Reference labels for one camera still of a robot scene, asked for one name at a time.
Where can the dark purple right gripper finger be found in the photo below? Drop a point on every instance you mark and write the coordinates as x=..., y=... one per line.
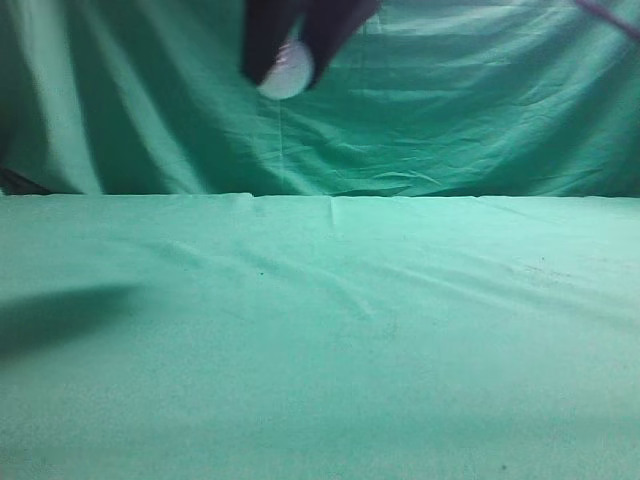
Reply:
x=328, y=25

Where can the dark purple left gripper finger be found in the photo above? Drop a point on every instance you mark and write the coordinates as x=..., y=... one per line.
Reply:
x=266, y=25

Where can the white dimpled golf ball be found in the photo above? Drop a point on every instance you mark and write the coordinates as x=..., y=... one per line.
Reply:
x=291, y=73

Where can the green backdrop cloth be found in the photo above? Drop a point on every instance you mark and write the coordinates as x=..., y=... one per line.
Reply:
x=429, y=98

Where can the green table cloth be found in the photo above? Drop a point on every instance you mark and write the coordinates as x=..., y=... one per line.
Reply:
x=235, y=337

